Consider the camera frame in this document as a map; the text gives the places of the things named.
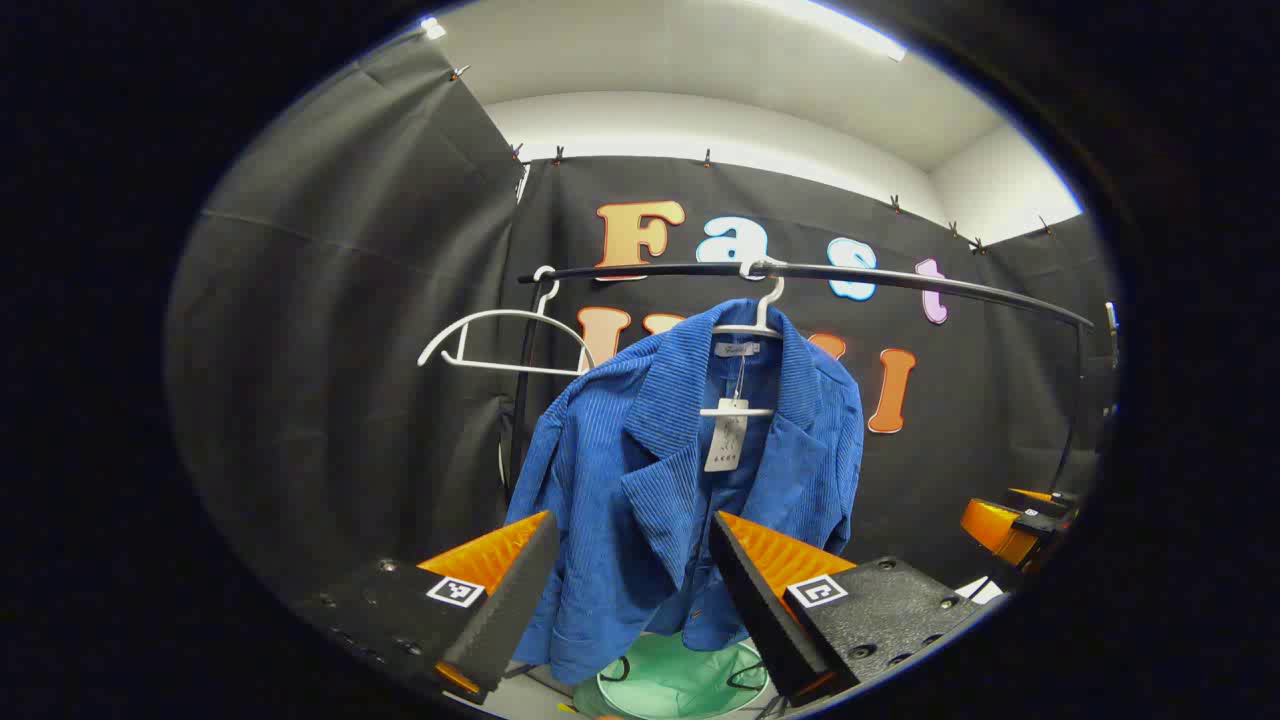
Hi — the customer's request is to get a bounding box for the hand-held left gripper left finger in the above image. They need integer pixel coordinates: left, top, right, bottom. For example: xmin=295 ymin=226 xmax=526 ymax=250
xmin=295 ymin=510 xmax=561 ymax=706

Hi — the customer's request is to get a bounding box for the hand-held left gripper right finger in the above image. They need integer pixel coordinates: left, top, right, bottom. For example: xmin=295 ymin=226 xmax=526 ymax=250
xmin=708 ymin=510 xmax=991 ymax=709

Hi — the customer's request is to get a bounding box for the green laundry hamper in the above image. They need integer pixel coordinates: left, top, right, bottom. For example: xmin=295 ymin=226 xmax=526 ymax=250
xmin=575 ymin=632 xmax=771 ymax=720

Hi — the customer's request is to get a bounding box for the blue corduroy jacket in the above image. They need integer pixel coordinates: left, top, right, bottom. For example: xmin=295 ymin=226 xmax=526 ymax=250
xmin=505 ymin=298 xmax=866 ymax=686

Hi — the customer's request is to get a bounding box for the white clothes hanger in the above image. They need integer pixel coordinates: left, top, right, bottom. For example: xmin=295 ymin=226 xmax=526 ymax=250
xmin=698 ymin=258 xmax=791 ymax=419
xmin=418 ymin=265 xmax=598 ymax=378

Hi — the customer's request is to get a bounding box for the black clothes rack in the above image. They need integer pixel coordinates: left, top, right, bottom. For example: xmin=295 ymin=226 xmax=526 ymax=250
xmin=498 ymin=262 xmax=1096 ymax=496

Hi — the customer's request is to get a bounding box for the black backdrop cloth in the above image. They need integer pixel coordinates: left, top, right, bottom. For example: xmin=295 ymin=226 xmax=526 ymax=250
xmin=165 ymin=35 xmax=1121 ymax=621

